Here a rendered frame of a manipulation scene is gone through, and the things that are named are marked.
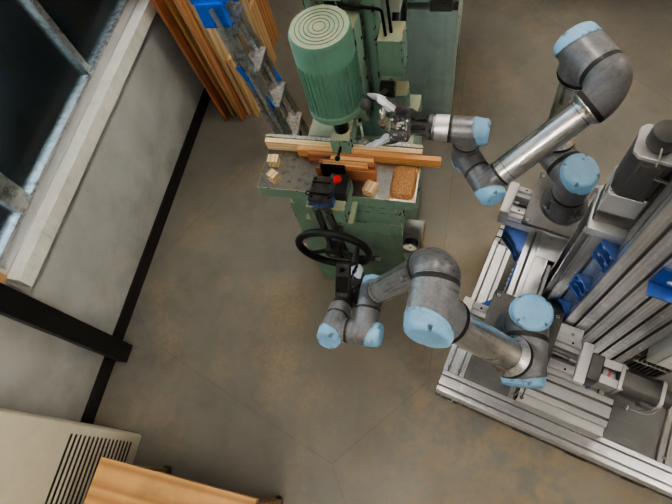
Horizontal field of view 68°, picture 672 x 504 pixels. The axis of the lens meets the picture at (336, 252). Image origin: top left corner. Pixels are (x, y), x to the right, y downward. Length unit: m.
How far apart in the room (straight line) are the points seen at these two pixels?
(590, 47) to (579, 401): 1.03
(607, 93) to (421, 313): 0.70
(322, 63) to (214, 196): 1.81
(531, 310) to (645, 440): 1.04
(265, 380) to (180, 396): 0.44
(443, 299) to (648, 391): 0.87
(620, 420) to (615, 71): 1.44
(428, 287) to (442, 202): 1.70
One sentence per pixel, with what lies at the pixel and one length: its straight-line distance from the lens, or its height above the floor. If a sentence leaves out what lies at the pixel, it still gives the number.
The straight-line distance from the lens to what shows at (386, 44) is 1.70.
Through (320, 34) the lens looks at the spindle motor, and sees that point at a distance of 1.44.
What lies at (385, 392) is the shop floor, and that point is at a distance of 2.48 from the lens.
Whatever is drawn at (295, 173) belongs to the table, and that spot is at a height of 0.90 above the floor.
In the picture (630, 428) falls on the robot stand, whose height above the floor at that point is 0.21.
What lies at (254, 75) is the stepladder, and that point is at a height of 0.73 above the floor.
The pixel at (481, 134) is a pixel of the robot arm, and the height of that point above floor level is 1.31.
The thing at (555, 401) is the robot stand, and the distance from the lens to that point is 1.78.
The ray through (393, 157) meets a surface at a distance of 1.85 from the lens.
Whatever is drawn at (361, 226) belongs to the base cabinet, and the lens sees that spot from 2.02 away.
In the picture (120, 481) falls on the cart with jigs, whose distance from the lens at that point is 2.22.
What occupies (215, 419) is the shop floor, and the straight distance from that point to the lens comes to 2.65.
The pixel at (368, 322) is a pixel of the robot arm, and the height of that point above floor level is 1.01.
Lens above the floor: 2.45
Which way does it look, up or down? 64 degrees down
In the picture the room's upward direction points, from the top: 20 degrees counter-clockwise
